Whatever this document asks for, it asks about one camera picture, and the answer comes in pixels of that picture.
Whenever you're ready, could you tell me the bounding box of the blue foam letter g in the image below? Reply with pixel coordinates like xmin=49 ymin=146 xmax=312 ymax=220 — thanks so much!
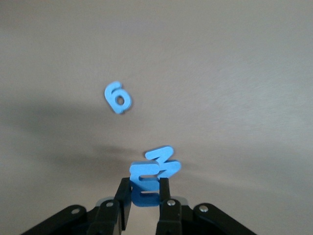
xmin=104 ymin=81 xmax=134 ymax=115

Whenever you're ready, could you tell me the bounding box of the blue foam capital M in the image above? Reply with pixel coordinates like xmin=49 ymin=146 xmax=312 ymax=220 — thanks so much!
xmin=145 ymin=145 xmax=182 ymax=180

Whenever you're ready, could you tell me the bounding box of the blue foam small m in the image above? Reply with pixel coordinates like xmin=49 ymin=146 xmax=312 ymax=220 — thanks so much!
xmin=129 ymin=161 xmax=161 ymax=208

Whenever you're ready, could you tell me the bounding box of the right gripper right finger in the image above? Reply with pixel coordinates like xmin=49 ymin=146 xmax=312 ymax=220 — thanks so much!
xmin=154 ymin=178 xmax=257 ymax=235

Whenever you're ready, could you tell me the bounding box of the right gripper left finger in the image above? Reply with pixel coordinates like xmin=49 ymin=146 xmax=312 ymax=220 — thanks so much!
xmin=19 ymin=178 xmax=134 ymax=235

